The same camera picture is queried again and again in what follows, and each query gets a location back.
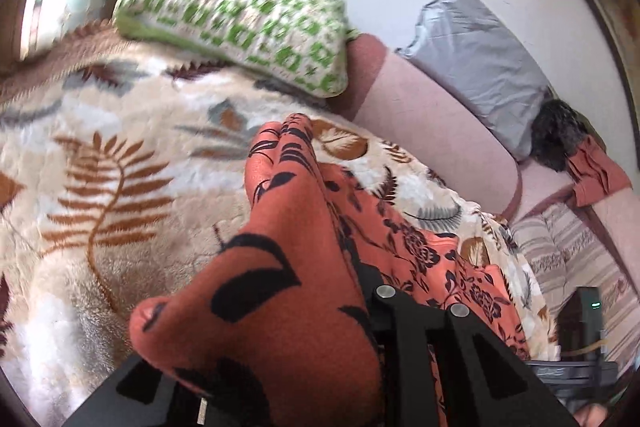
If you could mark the striped floral pillow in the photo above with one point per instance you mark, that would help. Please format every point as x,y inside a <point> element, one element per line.
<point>565,254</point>

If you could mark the grey pillow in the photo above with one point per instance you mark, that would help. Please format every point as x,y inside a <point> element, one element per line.
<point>466,49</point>

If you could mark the orange black floral garment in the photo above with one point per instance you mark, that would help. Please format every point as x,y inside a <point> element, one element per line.
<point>275,330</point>

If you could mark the leaf-patterned beige blanket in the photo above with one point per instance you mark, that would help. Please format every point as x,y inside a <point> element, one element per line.
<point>122,164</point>

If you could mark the black tracker camera box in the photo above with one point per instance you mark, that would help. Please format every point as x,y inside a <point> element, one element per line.
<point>580,326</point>

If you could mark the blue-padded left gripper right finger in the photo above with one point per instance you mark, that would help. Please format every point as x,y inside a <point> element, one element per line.
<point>445,367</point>

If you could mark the pink cylindrical bolster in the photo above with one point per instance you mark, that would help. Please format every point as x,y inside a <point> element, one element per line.
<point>394,100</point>

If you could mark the pink quilted cover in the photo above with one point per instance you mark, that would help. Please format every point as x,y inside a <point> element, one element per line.
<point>613,217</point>

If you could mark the green white checkered pillow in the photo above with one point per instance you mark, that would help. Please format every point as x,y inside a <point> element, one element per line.
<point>299,42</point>

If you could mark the black furry cushion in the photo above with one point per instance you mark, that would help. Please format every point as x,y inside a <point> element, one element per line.
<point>557,131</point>

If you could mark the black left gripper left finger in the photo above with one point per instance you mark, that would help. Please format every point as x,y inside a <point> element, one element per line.
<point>136,394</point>

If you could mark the rust orange cloth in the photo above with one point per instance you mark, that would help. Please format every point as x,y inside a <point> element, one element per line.
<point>596,175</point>

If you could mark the person's right hand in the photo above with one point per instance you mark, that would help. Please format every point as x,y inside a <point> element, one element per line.
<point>591,415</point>

